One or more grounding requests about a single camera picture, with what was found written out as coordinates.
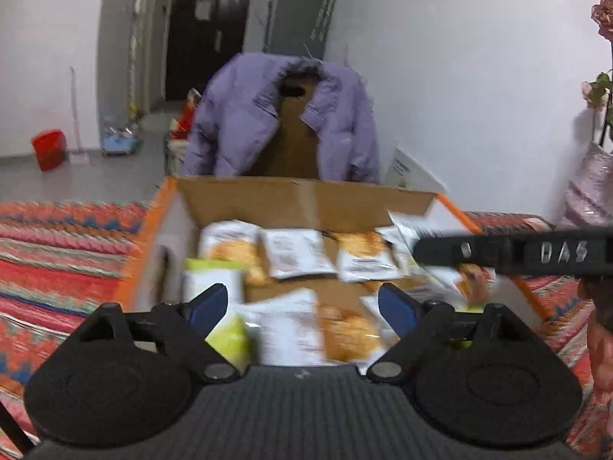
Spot purple puffer jacket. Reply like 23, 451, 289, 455
183, 53, 382, 184

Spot red bag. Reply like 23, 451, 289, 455
172, 89, 202, 141

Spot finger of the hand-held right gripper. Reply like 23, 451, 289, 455
413, 232, 523, 270

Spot pile of snack packets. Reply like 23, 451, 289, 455
183, 219, 461, 367

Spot red plastic bucket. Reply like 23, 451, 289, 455
31, 129, 66, 172

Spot blue tray with bottles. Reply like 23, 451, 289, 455
102, 115, 144, 157

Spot pink artificial flowers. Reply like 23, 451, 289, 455
581, 0, 613, 154

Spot grey metal cabinet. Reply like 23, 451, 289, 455
263, 0, 342, 61

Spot white flat board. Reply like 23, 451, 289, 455
383, 146, 447, 193

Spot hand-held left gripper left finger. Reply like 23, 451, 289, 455
79, 283, 243, 385

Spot black framed trolley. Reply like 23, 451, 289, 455
164, 131, 191, 176

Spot white orange snack packet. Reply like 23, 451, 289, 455
387, 210, 496, 310

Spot dark door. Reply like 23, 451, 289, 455
165, 0, 254, 105

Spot brown wooden chair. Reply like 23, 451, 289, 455
249, 71, 323, 180

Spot orange edged cardboard box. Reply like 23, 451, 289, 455
117, 176, 551, 370

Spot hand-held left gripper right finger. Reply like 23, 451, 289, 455
366, 282, 528, 385

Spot person's right forearm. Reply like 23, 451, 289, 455
577, 275, 613, 409

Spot colourful zigzag patterned blanket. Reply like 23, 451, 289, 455
0, 200, 613, 460

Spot pink vase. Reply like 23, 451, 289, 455
558, 141, 613, 232

